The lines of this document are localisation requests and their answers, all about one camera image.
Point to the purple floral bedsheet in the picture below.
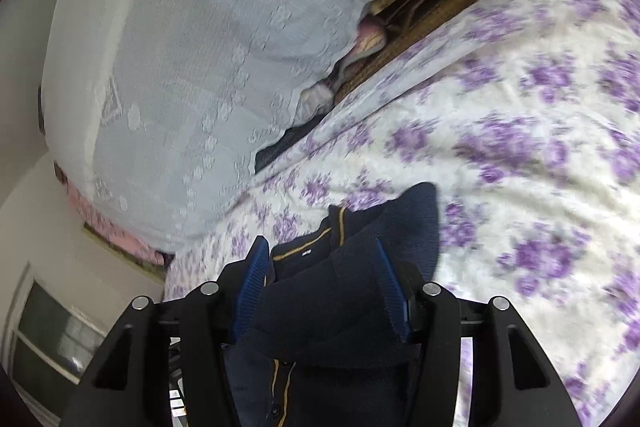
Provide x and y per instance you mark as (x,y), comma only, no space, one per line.
(500,207)

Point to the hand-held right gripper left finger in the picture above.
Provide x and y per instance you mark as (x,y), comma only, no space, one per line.
(252,287)

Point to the white lace cover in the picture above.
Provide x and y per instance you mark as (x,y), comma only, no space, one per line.
(200,57)

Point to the white garment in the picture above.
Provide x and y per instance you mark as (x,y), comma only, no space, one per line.
(316,99)

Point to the white framed window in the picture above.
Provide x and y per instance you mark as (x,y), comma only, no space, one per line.
(45,327)

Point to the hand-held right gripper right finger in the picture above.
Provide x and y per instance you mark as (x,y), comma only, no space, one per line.
(392,292)

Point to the pink garment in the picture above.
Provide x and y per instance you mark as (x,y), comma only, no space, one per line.
(369,39)

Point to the pink patterned cloth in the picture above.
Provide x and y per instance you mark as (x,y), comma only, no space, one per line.
(100,219)

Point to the dark cloth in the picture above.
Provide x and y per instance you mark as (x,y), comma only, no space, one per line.
(280,147)

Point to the navy knit cardigan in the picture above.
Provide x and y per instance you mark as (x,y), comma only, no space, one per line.
(320,297)

